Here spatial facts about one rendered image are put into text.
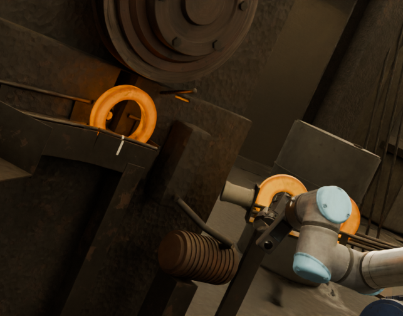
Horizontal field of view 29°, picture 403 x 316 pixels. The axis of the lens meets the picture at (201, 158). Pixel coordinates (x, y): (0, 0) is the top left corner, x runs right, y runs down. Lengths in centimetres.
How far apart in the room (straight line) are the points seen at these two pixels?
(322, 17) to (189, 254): 874
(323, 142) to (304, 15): 598
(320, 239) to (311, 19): 886
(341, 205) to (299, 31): 871
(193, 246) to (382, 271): 57
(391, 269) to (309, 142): 293
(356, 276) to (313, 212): 18
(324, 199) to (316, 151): 282
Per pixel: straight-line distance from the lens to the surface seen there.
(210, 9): 200
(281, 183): 226
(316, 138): 466
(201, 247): 217
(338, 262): 186
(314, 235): 184
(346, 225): 232
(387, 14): 630
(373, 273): 185
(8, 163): 174
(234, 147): 242
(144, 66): 205
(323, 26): 1078
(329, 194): 185
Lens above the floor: 99
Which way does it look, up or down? 7 degrees down
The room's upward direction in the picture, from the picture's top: 25 degrees clockwise
